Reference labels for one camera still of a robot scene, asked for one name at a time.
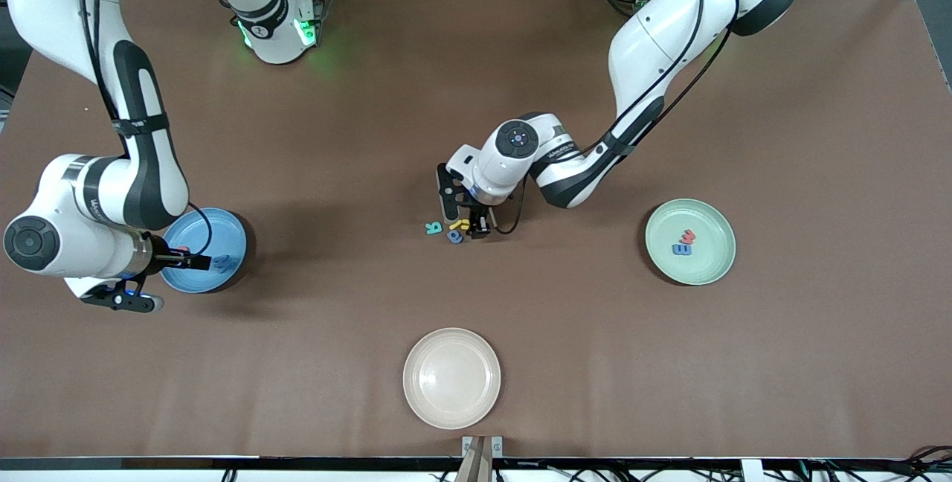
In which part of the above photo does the blue plate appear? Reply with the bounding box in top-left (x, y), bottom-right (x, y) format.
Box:
top-left (160, 207), bottom-right (248, 295)

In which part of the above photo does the cream plate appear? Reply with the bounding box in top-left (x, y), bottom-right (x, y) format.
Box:
top-left (402, 327), bottom-right (502, 431)

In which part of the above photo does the green plate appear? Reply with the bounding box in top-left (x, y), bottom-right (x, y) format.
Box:
top-left (644, 198), bottom-right (737, 286)

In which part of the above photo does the beige pole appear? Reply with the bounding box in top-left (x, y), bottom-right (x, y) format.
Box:
top-left (455, 439), bottom-right (493, 482)

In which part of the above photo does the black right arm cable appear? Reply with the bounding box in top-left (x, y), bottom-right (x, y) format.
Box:
top-left (186, 202), bottom-right (213, 258)

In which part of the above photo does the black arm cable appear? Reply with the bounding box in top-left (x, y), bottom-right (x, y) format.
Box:
top-left (491, 0), bottom-right (744, 236)
top-left (186, 202), bottom-right (213, 258)

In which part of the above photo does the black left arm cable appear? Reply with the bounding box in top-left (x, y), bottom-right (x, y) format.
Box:
top-left (491, 0), bottom-right (744, 236)

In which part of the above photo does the black table edge rail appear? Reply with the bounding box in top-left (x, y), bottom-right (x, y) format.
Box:
top-left (0, 455), bottom-right (952, 472)

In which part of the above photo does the metal mounting bracket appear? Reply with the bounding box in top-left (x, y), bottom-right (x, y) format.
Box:
top-left (461, 435), bottom-right (504, 459)

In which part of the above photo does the red and black cable bundle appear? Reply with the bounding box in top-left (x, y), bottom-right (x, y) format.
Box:
top-left (892, 443), bottom-right (952, 482)

